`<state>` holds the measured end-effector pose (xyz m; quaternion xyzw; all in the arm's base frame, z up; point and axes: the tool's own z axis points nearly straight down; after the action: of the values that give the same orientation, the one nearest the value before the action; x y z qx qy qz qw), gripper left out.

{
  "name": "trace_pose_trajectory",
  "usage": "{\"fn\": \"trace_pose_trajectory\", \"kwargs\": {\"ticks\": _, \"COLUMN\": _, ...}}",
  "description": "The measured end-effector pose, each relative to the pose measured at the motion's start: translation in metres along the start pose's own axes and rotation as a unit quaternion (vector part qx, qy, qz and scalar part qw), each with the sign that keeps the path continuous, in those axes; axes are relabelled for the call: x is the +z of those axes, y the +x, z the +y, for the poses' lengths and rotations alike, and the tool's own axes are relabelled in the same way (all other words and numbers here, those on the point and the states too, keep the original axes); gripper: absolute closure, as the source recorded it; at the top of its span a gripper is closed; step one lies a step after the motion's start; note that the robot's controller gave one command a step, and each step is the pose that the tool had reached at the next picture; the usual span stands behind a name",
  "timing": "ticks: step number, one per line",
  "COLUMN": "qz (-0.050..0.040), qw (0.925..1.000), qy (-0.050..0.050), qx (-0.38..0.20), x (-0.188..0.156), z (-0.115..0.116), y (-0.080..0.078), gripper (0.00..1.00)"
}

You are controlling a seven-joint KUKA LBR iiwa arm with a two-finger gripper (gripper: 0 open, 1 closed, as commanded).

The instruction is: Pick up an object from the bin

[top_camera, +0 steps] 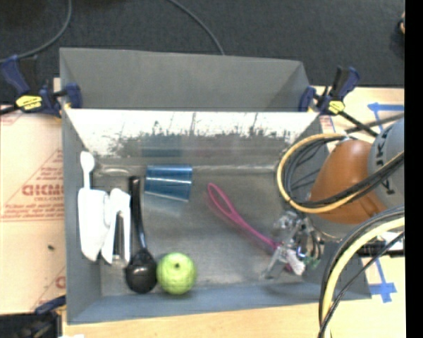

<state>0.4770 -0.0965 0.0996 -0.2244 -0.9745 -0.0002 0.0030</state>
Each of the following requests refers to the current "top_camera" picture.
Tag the blue cup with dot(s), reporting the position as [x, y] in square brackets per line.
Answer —
[168, 182]

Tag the white plastic spatula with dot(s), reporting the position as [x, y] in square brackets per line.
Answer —
[90, 220]

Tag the black ladle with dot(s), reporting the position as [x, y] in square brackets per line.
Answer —
[141, 275]

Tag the grey metal bin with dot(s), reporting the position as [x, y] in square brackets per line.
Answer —
[215, 224]

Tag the brown cardboard board, red print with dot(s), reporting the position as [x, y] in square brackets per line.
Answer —
[28, 224]

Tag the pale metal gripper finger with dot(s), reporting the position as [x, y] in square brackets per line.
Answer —
[285, 223]
[275, 262]

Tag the white plastic holder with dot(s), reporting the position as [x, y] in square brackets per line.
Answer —
[121, 203]

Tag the green apple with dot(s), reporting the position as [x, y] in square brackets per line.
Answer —
[176, 274]

